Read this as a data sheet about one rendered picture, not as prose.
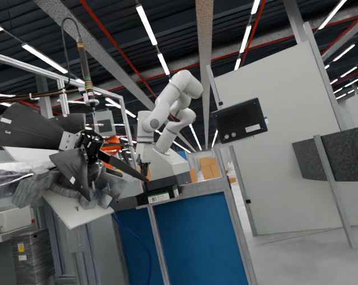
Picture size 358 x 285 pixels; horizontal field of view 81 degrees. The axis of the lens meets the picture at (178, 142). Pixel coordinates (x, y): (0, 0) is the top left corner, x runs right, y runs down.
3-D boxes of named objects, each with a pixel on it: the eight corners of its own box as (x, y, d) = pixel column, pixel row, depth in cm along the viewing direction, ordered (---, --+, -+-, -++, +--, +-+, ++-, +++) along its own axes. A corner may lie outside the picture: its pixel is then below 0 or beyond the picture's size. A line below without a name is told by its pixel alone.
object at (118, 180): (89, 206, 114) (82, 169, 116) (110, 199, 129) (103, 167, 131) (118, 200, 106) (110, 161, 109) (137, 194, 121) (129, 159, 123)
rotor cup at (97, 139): (82, 166, 99) (94, 143, 97) (61, 149, 103) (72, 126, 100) (102, 162, 113) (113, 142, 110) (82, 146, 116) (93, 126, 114)
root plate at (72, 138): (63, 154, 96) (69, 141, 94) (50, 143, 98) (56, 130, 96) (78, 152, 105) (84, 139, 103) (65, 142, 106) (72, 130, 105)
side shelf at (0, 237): (-25, 246, 110) (-25, 240, 110) (44, 223, 143) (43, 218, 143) (1, 241, 100) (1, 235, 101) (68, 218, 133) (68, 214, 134)
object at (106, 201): (105, 210, 107) (94, 202, 107) (111, 204, 113) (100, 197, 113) (112, 197, 105) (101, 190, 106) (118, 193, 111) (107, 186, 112)
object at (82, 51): (84, 81, 118) (77, 47, 121) (86, 84, 122) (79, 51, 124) (90, 80, 119) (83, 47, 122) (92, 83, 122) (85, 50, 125)
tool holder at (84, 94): (80, 103, 114) (77, 86, 115) (83, 107, 121) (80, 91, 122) (97, 100, 116) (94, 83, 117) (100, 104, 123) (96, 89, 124)
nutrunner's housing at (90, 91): (89, 107, 116) (74, 32, 122) (90, 109, 120) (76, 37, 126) (96, 106, 117) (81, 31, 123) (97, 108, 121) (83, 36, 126)
